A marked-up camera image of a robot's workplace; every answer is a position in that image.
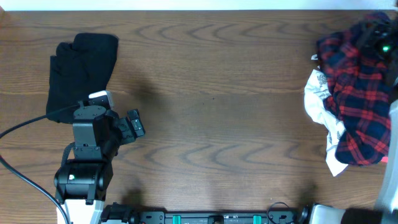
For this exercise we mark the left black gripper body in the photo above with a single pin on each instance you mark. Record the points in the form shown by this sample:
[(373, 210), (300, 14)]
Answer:
[(124, 133)]

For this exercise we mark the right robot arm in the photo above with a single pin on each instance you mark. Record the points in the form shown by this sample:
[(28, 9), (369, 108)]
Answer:
[(381, 40)]

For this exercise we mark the white fern print cloth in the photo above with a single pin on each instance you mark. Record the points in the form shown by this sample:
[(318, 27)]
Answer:
[(315, 92)]

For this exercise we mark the red navy plaid shirt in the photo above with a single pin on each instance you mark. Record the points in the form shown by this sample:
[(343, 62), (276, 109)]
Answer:
[(359, 94)]

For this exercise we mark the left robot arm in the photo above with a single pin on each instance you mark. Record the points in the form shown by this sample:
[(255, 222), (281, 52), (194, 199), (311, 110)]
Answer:
[(86, 169)]

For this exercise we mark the black folded garment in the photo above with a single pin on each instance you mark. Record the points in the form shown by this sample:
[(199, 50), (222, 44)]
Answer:
[(78, 69)]

